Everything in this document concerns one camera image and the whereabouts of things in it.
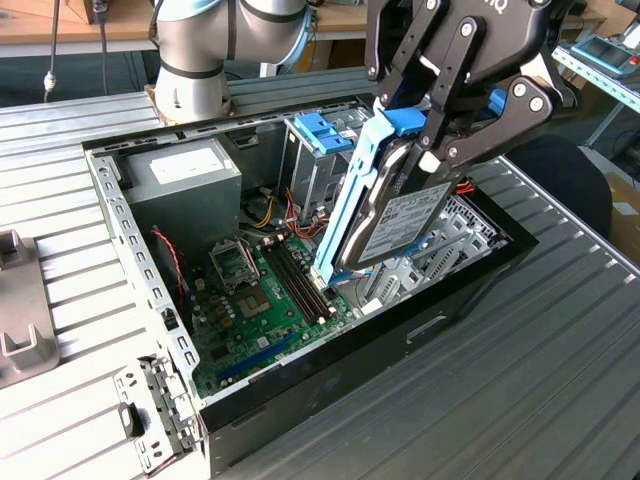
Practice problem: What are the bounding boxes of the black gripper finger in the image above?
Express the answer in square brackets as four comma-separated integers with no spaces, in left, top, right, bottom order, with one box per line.
[363,0,489,147]
[417,74,557,174]

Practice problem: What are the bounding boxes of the hard disk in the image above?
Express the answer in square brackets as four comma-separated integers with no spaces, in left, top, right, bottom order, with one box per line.
[309,88,511,292]

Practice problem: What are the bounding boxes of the grey metal disk bay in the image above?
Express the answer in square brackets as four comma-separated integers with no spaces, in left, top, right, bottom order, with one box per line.
[349,197,510,312]

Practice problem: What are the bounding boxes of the pale blue teach pendant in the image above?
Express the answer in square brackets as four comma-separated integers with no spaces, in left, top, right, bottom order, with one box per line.
[569,33,640,77]

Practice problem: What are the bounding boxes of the person in dark shirt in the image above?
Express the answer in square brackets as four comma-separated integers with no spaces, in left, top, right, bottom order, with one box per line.
[504,133,614,236]

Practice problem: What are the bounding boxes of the cardboard box white labels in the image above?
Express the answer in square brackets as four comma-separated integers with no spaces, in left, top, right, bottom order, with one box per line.
[609,172,640,251]

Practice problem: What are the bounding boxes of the grey metal drive cage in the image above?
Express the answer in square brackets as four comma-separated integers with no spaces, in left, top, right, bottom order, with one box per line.
[278,107,374,224]

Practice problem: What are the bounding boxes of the black RAM slot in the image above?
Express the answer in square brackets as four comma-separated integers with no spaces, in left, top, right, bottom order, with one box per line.
[262,243,321,325]
[274,239,332,317]

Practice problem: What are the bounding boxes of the CPU socket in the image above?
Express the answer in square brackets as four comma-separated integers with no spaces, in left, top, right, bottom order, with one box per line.
[207,238,263,296]

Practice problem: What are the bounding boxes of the grey power supply unit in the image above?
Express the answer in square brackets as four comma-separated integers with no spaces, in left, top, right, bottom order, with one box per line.
[119,137,245,261]

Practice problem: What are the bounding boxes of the black PC case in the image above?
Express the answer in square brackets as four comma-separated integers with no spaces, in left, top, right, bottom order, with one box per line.
[81,92,540,480]

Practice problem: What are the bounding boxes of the square chipset chip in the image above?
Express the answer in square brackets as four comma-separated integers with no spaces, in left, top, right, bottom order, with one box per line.
[236,291,275,321]

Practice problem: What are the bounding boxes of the green motherboard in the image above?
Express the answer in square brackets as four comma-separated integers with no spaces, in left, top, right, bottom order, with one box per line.
[187,234,362,400]

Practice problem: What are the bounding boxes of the blue expansion slot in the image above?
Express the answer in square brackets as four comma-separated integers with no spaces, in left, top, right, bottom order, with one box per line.
[214,332,297,385]

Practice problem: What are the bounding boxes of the brown cardboard box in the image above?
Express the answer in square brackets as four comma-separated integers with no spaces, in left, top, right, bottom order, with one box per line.
[0,0,96,25]

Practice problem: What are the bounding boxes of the black plastic latch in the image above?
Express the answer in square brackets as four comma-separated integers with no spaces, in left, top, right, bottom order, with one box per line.
[117,401,146,440]

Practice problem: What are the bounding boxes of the grey parts rack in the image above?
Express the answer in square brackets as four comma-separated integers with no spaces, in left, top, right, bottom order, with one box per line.
[0,228,62,390]

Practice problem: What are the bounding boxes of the wooden desk white frame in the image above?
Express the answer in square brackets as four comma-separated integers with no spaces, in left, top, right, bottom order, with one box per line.
[309,0,609,46]
[0,9,161,59]

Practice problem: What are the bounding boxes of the blue plastic drive rail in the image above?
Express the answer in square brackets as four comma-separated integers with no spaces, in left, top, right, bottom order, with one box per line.
[293,113,364,157]

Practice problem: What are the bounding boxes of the coloured wire bundle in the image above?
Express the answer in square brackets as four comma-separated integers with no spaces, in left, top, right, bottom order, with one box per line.
[282,187,341,241]

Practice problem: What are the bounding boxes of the yellow orange wire pair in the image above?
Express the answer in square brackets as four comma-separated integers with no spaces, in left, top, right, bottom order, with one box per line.
[253,193,280,230]

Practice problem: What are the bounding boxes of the red black fan wire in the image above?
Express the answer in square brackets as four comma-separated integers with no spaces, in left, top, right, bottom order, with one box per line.
[150,228,186,297]

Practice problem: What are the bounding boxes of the grey cable white plug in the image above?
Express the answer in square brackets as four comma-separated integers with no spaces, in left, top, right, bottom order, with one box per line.
[43,0,64,104]

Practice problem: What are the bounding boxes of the grey metal slot bracket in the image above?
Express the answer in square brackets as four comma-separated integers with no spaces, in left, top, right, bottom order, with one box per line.
[112,353,209,476]

